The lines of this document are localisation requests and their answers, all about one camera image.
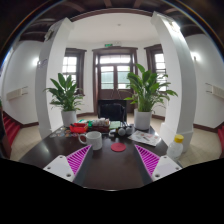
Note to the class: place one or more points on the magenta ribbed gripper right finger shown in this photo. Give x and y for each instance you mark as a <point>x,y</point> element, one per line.
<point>153,167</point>

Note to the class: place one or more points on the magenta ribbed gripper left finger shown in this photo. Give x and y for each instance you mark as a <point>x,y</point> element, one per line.
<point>72,167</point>

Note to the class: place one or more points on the plastic bottle yellow cap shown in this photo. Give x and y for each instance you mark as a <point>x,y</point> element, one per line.
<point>175,148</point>

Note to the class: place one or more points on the printed paper leaflet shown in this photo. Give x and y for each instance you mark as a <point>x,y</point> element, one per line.
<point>145,138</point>

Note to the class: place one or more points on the white ceramic mug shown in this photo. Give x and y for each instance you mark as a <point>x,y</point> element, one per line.
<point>93,138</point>

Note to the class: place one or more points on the round red coaster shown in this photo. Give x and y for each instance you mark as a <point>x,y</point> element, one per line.
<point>118,147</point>

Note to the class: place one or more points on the black headphones with grey cups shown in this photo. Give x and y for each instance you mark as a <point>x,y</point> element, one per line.
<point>121,131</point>

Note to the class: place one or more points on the box of snack packets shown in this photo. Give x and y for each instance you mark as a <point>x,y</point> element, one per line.
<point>102,125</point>

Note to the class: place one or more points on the right white pillar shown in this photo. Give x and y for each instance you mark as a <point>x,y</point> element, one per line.
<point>180,110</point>

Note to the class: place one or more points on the white pillar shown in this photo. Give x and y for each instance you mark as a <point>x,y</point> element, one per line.
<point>180,110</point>
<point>49,66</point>

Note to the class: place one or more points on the left potted green plant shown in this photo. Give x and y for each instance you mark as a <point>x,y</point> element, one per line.
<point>66,96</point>

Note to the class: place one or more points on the potted green plant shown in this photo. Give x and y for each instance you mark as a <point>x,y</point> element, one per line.
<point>147,92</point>
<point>66,96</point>

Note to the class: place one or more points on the black chair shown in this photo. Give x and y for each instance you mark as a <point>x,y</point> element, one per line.
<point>114,110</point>

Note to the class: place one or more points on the right potted green plant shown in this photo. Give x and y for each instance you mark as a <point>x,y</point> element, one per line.
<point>147,92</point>

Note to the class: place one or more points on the wooden double door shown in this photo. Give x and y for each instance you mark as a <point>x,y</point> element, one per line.
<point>110,68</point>

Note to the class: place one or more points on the left white pillar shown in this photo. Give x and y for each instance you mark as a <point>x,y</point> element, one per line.
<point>49,66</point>

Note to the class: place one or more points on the green exit sign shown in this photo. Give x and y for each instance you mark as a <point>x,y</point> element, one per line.
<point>108,45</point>

